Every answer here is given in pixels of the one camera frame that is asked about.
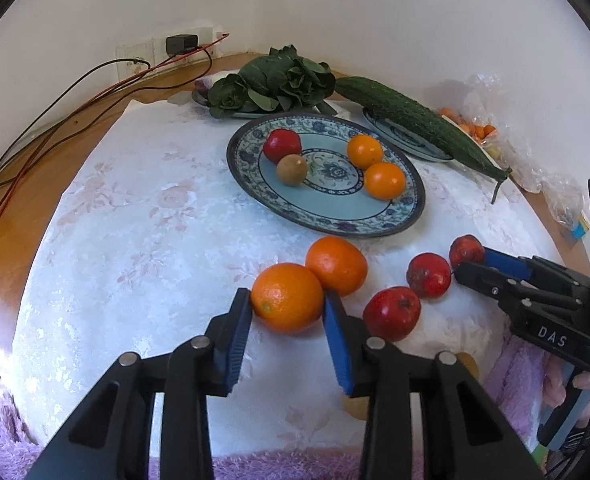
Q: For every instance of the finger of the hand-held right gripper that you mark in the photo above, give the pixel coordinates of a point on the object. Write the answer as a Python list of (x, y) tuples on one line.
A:
[(502, 259), (480, 275)]

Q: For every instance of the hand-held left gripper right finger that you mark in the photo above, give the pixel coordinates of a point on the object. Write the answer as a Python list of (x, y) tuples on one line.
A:
[(340, 345)]

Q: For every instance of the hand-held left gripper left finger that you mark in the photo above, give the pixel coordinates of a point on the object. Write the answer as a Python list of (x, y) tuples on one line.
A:
[(235, 340)]

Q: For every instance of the red apple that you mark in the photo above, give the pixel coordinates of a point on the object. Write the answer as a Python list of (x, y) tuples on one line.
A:
[(282, 144), (391, 313), (465, 250), (429, 276)]

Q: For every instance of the orange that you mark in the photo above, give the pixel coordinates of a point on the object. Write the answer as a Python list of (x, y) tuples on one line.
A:
[(287, 297), (336, 265), (385, 181), (365, 151)]

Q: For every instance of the large blue patterned plate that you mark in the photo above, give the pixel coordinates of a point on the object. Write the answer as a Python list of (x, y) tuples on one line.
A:
[(335, 210)]

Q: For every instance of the brown kiwi fruit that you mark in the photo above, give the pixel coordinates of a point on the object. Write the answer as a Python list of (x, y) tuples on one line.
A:
[(292, 170)]

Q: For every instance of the blue yellow packet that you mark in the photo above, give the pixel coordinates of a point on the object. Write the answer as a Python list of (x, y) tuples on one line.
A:
[(579, 230)]

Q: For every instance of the clear plastic bag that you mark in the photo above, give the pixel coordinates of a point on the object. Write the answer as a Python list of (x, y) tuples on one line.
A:
[(525, 160)]

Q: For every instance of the yellow green fruit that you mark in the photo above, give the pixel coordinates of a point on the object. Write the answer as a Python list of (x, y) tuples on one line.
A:
[(492, 148)]

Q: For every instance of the pile of small tangerines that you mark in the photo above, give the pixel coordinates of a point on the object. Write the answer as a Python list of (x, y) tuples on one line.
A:
[(482, 131)]

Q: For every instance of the white floral tablecloth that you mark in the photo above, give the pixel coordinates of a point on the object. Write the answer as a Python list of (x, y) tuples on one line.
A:
[(150, 235)]

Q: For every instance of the small blue patterned plate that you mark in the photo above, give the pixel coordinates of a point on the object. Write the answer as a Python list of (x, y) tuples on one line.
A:
[(405, 137)]

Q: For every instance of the green cucumber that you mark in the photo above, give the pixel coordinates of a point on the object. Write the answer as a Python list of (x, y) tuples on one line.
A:
[(400, 107)]

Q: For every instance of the blue rimmed dish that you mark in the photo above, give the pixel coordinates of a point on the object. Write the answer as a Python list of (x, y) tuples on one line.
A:
[(202, 96)]

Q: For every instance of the purple fluffy towel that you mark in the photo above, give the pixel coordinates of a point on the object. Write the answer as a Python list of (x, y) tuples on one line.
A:
[(5, 450)]

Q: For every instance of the leafy green vegetable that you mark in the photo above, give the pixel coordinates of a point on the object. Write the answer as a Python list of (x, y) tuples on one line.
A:
[(275, 80)]

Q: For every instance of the black power adapter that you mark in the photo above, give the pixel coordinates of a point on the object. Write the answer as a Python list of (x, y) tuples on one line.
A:
[(181, 44)]

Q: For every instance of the white wall socket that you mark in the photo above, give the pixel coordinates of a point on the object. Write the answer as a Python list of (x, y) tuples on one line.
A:
[(135, 55)]

